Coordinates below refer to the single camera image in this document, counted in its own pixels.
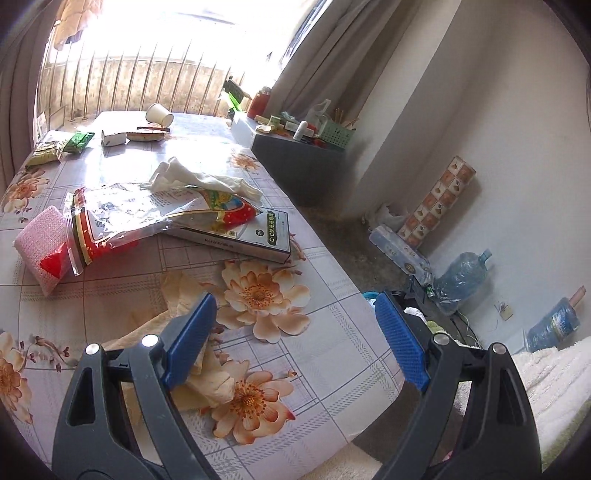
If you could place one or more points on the yellow-green packet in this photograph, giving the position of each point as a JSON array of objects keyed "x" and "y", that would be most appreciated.
[{"x": 45, "y": 154}]

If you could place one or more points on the white and green box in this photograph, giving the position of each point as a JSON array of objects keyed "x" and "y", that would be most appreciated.
[{"x": 263, "y": 235}]

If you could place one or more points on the clear zip bag red packaging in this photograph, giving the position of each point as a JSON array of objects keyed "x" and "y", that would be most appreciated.
[{"x": 120, "y": 217}]

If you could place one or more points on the pink scrubbing sponge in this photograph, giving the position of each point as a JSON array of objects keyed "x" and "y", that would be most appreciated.
[{"x": 39, "y": 240}]

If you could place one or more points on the green plastic basket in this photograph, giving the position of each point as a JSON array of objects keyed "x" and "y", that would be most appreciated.
[{"x": 337, "y": 136}]

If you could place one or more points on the red bottle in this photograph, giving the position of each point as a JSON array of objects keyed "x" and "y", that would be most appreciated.
[{"x": 257, "y": 104}]

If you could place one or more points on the white gloves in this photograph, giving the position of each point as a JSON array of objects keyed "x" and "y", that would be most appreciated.
[{"x": 184, "y": 177}]

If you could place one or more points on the metal window railing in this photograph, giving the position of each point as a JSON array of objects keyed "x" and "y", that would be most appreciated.
[{"x": 152, "y": 83}]

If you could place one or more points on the white plastic bag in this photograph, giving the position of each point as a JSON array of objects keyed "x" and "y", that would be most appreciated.
[
  {"x": 319, "y": 112},
  {"x": 385, "y": 217}
]

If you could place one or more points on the white paper cup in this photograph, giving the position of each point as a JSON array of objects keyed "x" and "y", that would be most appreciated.
[{"x": 159, "y": 115}]

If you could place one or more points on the patterned wallpaper roll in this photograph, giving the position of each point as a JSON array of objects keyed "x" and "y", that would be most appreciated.
[{"x": 436, "y": 203}]

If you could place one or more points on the large clear water jug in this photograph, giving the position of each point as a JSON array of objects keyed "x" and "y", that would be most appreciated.
[{"x": 461, "y": 281}]

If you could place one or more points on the grey cabinet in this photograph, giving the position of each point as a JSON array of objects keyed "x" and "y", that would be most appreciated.
[{"x": 304, "y": 170}]

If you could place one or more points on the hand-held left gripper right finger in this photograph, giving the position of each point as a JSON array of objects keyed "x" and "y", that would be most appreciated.
[{"x": 401, "y": 341}]

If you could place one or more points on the small green packet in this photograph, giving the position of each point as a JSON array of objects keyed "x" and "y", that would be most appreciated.
[{"x": 78, "y": 142}]

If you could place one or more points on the white and blue package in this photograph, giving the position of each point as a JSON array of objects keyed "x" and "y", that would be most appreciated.
[{"x": 399, "y": 251}]

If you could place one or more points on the small white box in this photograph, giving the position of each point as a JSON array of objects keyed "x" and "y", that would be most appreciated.
[{"x": 114, "y": 138}]

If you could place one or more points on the beige paper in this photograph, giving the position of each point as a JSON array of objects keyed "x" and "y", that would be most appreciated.
[{"x": 217, "y": 383}]

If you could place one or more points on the blue patterned roll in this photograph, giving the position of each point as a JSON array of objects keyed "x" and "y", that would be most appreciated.
[{"x": 554, "y": 323}]

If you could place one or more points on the small white bottle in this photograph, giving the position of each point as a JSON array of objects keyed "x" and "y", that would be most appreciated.
[{"x": 300, "y": 130}]

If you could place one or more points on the beige curtain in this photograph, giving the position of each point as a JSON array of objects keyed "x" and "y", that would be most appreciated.
[
  {"x": 18, "y": 69},
  {"x": 351, "y": 55}
]

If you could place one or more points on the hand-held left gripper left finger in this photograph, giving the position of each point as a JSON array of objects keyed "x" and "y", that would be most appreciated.
[{"x": 191, "y": 337}]

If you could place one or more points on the blue plastic basket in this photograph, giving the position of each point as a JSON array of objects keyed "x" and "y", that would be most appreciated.
[{"x": 371, "y": 296}]

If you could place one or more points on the flat beige snack packet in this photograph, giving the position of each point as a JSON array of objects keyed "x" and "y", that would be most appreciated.
[{"x": 147, "y": 134}]

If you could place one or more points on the hanging beige jacket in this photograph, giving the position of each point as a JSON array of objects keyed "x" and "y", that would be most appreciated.
[{"x": 76, "y": 21}]

